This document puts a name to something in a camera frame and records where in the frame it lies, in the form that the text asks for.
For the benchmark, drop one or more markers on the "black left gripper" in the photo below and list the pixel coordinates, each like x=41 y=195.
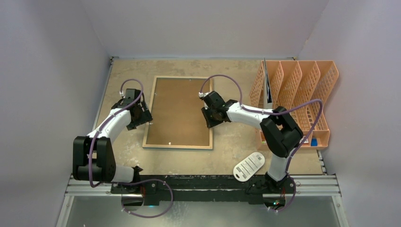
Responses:
x=145 y=117

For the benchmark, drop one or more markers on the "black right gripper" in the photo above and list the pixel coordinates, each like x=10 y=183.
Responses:
x=209 y=119

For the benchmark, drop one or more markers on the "blue wooden picture frame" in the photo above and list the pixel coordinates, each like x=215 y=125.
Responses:
x=148 y=125

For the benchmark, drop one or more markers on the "brown cardboard backing board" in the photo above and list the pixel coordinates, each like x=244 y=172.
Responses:
x=178 y=112

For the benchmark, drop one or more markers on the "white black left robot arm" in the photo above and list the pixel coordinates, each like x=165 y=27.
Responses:
x=93 y=157

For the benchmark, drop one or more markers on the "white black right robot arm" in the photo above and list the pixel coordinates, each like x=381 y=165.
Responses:
x=282 y=134

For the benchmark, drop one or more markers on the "white labelled remote tag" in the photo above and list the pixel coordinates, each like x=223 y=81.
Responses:
x=247 y=168

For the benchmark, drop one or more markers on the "orange plastic file organizer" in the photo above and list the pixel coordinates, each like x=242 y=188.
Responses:
x=293 y=83

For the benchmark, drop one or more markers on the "small blue block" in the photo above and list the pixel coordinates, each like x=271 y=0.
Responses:
x=314 y=142

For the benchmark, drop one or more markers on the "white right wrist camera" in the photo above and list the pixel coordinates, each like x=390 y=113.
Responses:
x=202 y=95

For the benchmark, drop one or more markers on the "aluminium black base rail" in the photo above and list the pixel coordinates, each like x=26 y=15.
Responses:
x=154 y=189

